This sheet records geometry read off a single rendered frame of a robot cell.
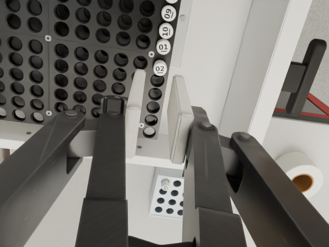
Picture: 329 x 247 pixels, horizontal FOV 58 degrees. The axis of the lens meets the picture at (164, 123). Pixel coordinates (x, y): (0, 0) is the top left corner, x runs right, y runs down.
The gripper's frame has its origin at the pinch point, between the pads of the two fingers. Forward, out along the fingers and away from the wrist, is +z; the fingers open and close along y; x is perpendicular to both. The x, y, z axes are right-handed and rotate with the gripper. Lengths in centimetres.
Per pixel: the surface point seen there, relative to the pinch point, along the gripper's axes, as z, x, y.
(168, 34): 9.0, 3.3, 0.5
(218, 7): 16.7, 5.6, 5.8
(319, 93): 101, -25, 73
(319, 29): 101, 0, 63
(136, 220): 24.3, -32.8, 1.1
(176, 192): 21.6, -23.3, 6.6
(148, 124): 10.3, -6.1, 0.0
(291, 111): 9.2, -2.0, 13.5
